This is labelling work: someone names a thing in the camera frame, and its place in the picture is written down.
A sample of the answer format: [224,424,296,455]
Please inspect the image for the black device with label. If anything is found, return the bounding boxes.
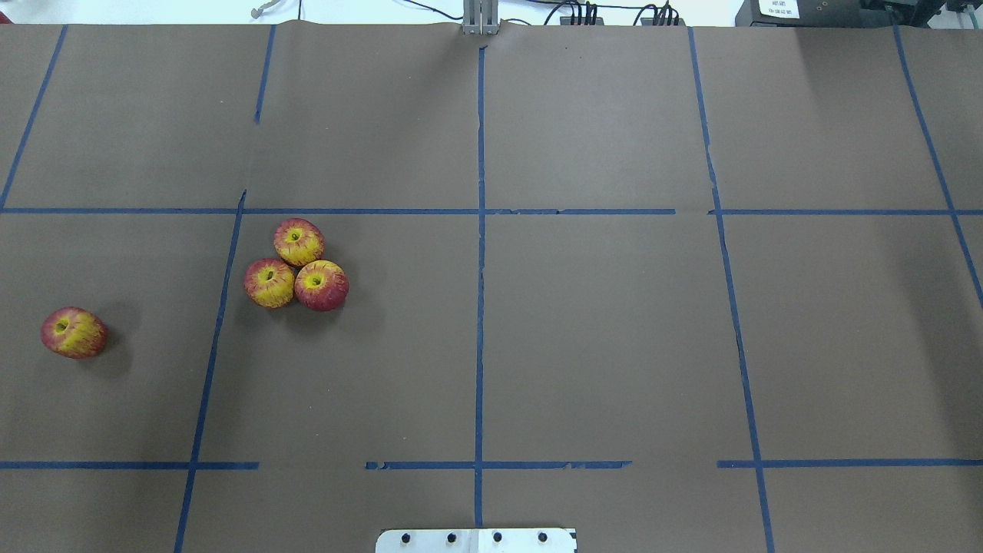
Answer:
[733,1,868,28]

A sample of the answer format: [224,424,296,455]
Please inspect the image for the left red-yellow apple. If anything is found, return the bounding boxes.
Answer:
[243,258,296,310]

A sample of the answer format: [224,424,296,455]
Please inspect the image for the right red-yellow apple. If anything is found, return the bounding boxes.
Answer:
[293,260,349,312]

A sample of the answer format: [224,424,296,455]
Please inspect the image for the metal base plate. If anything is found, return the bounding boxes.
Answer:
[375,528,578,552]

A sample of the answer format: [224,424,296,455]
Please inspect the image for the top red-yellow apple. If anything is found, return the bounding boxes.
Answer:
[273,218,326,267]

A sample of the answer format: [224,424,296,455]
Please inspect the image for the brown paper table cover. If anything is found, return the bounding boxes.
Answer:
[2,22,981,552]

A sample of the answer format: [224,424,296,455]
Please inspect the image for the grey aluminium post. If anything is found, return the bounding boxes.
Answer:
[461,0,501,36]

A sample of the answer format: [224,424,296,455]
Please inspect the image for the lone red-yellow apple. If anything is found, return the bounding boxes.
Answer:
[40,306,108,359]

